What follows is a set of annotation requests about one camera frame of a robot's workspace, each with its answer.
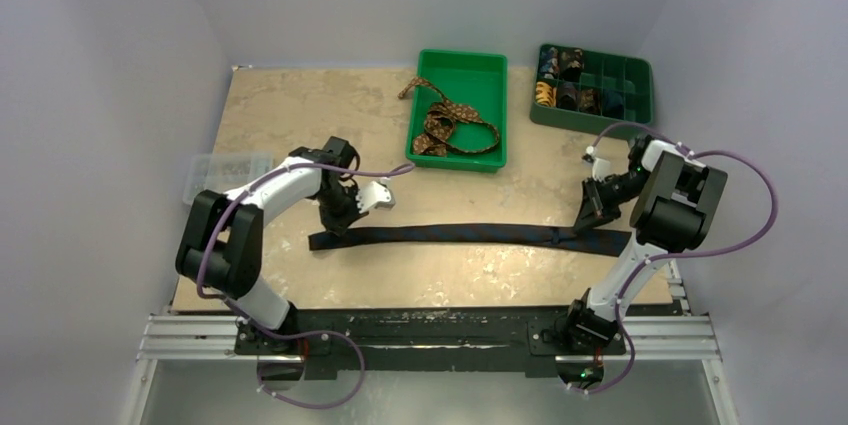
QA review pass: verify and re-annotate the blue patterned rolled tie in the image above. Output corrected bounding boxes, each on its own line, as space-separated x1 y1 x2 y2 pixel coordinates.
538 46 560 79

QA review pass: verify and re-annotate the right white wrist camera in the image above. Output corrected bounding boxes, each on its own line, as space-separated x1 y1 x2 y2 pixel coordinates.
581 146 611 181

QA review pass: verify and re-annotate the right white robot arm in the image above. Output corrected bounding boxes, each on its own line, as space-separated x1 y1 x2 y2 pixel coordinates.
558 134 728 352

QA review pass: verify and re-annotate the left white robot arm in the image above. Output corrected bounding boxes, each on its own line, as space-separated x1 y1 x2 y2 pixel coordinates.
175 137 366 354

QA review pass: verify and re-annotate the purple cable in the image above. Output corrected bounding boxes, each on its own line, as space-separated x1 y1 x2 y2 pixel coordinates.
589 121 780 397
195 161 417 409

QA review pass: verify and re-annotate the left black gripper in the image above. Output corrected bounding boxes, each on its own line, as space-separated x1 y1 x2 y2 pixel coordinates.
312 184 368 236

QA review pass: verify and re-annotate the navy rolled tie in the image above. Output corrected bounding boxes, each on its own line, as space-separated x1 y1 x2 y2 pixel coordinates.
601 90 625 120

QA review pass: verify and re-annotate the brown patterned tie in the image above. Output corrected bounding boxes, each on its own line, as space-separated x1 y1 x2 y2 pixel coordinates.
398 76 501 157

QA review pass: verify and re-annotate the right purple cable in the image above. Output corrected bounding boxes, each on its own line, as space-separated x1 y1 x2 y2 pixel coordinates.
589 121 780 397

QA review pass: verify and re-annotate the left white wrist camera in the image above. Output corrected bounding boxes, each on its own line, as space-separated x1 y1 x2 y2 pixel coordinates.
356 177 396 214

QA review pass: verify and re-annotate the clear plastic parts box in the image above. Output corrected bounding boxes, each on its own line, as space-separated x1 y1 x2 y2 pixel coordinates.
182 151 274 206

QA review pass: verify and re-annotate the orange striped rolled tie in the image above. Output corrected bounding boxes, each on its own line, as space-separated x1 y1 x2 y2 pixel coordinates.
535 81 557 108

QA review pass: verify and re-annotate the bright green plastic tray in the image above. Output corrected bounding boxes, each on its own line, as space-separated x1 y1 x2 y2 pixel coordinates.
401 49 508 173

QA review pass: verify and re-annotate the dark green compartment organizer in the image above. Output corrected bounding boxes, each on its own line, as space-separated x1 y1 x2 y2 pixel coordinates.
529 43 654 134

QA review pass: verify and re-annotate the black mounting base rail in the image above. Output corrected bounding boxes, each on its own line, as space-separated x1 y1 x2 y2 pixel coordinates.
234 306 626 380

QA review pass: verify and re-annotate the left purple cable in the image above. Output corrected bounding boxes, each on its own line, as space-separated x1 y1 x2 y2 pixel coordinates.
195 161 417 409

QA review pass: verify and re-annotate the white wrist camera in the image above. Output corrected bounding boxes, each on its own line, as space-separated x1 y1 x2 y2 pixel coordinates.
356 177 396 214
581 146 611 181

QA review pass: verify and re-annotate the dark navy striped tie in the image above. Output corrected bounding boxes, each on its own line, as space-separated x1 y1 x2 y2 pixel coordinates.
308 223 631 257

